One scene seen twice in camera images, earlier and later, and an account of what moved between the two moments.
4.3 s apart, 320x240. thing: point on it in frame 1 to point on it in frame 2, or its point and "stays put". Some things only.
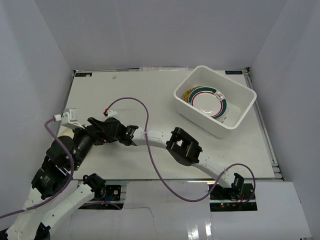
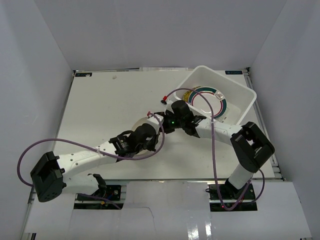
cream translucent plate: [65, 131] to [159, 140]
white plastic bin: [212, 102] stays put
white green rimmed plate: [208, 100] stays put
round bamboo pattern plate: [185, 95] stays put
